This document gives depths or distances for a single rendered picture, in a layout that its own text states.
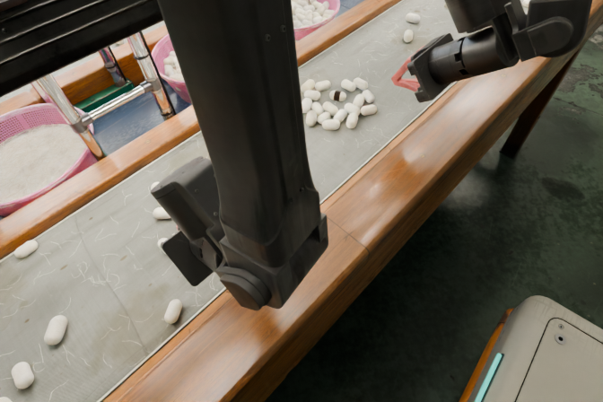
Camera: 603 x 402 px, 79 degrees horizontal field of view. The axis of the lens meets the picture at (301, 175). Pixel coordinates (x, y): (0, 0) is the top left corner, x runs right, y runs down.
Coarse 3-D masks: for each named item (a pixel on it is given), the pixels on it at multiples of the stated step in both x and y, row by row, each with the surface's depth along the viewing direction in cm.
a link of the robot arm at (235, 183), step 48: (192, 0) 16; (240, 0) 15; (288, 0) 18; (192, 48) 18; (240, 48) 16; (288, 48) 19; (192, 96) 20; (240, 96) 18; (288, 96) 20; (240, 144) 20; (288, 144) 21; (240, 192) 23; (288, 192) 23; (240, 240) 26; (288, 240) 26; (288, 288) 28
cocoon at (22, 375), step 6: (18, 366) 47; (24, 366) 47; (30, 366) 48; (12, 372) 47; (18, 372) 46; (24, 372) 47; (30, 372) 47; (18, 378) 46; (24, 378) 46; (30, 378) 47; (18, 384) 46; (24, 384) 46; (30, 384) 47
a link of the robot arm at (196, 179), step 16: (192, 160) 36; (208, 160) 32; (176, 176) 33; (192, 176) 31; (208, 176) 32; (160, 192) 32; (176, 192) 32; (192, 192) 31; (208, 192) 32; (176, 208) 32; (192, 208) 32; (208, 208) 31; (192, 224) 33; (208, 224) 32; (224, 272) 30; (240, 272) 29; (240, 288) 28; (256, 288) 28; (240, 304) 30; (256, 304) 28
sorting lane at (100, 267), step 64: (320, 64) 87; (384, 64) 86; (320, 128) 74; (384, 128) 73; (128, 192) 66; (320, 192) 64; (64, 256) 59; (128, 256) 58; (0, 320) 53; (128, 320) 52; (0, 384) 48; (64, 384) 47
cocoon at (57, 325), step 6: (54, 318) 50; (60, 318) 51; (48, 324) 50; (54, 324) 50; (60, 324) 50; (66, 324) 51; (48, 330) 49; (54, 330) 49; (60, 330) 50; (48, 336) 49; (54, 336) 49; (60, 336) 50; (48, 342) 49; (54, 342) 49
